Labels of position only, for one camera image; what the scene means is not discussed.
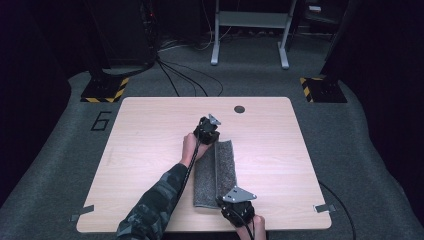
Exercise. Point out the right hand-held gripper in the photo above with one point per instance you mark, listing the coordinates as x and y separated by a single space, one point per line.
237 208

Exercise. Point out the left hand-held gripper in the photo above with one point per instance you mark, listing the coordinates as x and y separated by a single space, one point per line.
207 131

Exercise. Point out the grey towel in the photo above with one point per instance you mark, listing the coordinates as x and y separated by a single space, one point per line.
216 173

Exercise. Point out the person's left hand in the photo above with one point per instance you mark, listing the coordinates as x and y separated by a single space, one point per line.
190 148

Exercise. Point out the person's right hand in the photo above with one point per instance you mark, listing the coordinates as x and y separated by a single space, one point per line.
258 230

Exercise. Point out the grey tape strip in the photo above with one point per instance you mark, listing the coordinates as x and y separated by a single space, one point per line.
82 212
325 208

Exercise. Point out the black equipment cabinet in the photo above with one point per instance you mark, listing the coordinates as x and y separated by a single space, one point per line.
123 30

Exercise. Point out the black yellow striped base plate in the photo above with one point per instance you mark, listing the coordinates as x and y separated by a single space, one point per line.
325 90
105 90

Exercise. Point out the white metal stand frame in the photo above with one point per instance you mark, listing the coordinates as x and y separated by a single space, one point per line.
253 20

